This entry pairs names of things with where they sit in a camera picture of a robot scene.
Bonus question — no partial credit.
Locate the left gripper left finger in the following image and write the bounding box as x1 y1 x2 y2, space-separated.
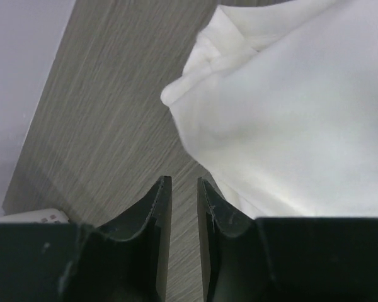
0 176 172 301

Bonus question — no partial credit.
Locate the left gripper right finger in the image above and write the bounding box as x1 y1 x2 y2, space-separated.
197 179 378 301

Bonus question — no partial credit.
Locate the white t shirt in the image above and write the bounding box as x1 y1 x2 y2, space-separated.
161 1 378 218

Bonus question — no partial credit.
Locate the white plastic basket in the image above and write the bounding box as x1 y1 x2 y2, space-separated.
0 208 69 223

